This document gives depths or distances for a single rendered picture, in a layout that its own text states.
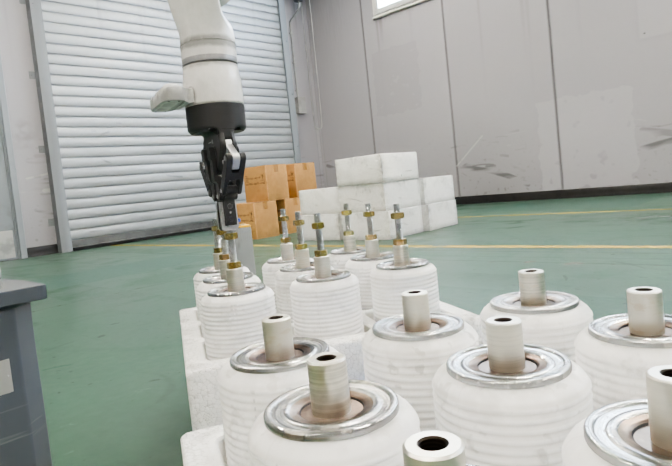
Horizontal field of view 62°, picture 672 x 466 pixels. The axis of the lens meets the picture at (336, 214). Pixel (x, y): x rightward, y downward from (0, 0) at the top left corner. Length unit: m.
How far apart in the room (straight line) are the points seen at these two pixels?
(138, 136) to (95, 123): 0.47
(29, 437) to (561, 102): 5.73
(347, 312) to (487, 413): 0.42
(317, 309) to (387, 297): 0.10
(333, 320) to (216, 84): 0.33
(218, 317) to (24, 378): 0.22
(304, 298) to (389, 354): 0.31
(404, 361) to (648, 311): 0.17
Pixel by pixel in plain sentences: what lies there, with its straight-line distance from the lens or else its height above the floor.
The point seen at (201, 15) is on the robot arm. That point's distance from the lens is 0.73.
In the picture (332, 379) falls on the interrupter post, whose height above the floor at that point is 0.27.
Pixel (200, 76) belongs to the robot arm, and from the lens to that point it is 0.72.
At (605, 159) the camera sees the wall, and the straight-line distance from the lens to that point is 5.93.
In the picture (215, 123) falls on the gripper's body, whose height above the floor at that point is 0.47.
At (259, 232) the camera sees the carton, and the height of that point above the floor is 0.05.
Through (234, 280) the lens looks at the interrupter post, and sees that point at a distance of 0.73.
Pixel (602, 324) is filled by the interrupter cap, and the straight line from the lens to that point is 0.46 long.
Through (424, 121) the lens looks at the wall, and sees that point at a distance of 6.86.
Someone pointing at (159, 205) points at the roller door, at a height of 0.35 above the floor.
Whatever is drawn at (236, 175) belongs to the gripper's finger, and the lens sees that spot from 0.69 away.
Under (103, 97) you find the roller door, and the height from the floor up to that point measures 1.51.
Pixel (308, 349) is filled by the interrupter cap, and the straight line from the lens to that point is 0.44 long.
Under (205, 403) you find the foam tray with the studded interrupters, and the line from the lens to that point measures 0.70.
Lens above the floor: 0.38
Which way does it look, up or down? 3 degrees down
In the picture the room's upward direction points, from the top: 6 degrees counter-clockwise
